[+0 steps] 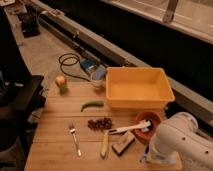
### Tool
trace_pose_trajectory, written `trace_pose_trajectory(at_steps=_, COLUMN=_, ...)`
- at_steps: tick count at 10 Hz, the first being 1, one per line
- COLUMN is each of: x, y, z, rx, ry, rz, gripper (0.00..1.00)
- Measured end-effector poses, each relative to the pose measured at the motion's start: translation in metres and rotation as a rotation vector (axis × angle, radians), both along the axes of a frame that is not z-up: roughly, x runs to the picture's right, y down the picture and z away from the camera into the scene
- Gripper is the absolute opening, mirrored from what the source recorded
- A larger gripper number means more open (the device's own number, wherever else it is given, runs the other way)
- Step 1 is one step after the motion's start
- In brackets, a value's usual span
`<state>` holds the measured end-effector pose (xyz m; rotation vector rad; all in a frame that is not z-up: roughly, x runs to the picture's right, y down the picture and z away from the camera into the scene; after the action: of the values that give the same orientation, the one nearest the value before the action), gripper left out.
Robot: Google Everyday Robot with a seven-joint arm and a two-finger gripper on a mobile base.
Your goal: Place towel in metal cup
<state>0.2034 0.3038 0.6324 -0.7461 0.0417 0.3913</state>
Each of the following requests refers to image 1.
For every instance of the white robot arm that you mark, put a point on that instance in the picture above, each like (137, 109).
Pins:
(178, 134)

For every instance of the yellow plastic bin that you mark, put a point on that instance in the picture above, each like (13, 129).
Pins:
(138, 88)

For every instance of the blue box device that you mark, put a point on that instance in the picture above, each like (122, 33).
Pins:
(88, 66)

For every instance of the pile of dark grapes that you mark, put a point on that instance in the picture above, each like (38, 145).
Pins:
(100, 124)

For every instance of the apple on green stand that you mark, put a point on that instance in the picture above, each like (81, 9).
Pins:
(61, 83)

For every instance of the wooden cutting board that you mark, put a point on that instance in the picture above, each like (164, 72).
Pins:
(53, 147)

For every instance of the metal fork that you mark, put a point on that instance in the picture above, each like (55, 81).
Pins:
(72, 130)

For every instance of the wooden block brush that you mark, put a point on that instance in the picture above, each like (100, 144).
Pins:
(123, 143)

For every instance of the red clay bowl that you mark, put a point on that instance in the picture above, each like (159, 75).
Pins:
(154, 117)

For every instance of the black box device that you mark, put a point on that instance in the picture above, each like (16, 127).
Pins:
(29, 25)

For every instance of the white handled utensil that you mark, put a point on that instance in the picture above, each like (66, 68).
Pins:
(141, 125)

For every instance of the metal rail beam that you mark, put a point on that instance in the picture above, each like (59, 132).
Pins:
(198, 105)

